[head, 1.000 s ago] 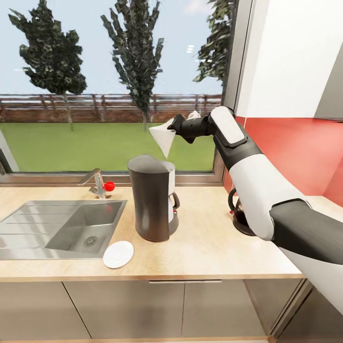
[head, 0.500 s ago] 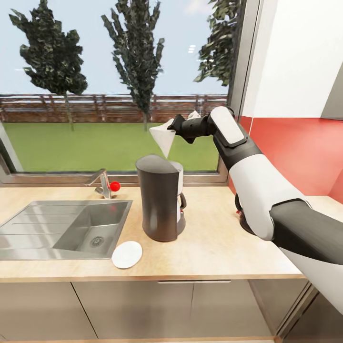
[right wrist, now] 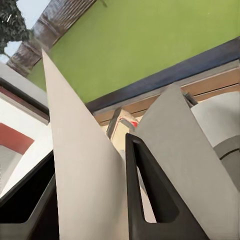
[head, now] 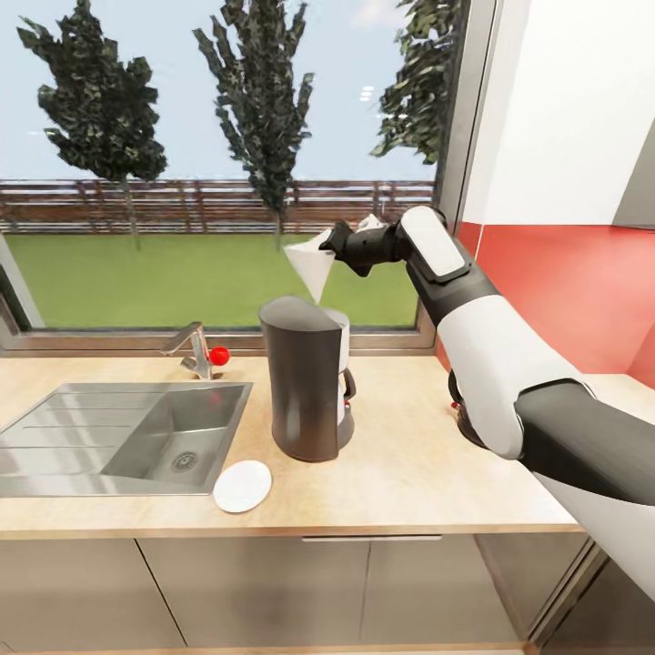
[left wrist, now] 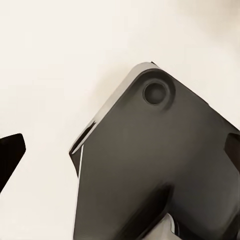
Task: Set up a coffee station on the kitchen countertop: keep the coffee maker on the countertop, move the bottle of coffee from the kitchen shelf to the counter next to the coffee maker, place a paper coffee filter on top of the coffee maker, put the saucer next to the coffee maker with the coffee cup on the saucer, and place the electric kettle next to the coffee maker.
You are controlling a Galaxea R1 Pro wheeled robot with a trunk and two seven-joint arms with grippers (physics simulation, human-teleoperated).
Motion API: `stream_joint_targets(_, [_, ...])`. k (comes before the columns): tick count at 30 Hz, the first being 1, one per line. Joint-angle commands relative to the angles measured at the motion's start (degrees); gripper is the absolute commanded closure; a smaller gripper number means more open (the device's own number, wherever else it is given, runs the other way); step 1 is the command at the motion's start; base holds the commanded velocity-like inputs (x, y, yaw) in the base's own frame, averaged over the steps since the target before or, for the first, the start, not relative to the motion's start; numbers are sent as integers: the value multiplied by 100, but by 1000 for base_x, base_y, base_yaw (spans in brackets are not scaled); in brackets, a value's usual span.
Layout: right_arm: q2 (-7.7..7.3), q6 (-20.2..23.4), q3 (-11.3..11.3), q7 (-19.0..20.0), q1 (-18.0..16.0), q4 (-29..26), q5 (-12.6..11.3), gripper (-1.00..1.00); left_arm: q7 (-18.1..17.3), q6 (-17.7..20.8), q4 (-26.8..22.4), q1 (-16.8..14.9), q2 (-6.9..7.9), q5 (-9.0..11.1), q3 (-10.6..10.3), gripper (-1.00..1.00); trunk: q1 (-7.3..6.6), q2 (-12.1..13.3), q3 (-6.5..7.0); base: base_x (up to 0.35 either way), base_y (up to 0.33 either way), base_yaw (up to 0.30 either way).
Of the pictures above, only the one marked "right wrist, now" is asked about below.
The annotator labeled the paper coffee filter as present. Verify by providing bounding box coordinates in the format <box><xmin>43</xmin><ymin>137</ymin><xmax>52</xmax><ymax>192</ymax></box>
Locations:
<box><xmin>0</xmin><ymin>48</ymin><xmax>157</xmax><ymax>240</ymax></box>

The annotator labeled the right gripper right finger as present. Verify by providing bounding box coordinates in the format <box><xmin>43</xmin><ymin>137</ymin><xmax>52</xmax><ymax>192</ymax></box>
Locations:
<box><xmin>125</xmin><ymin>132</ymin><xmax>210</xmax><ymax>240</ymax></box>

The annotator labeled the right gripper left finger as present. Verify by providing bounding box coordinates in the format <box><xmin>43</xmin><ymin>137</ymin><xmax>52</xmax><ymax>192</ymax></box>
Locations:
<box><xmin>0</xmin><ymin>150</ymin><xmax>60</xmax><ymax>240</ymax></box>

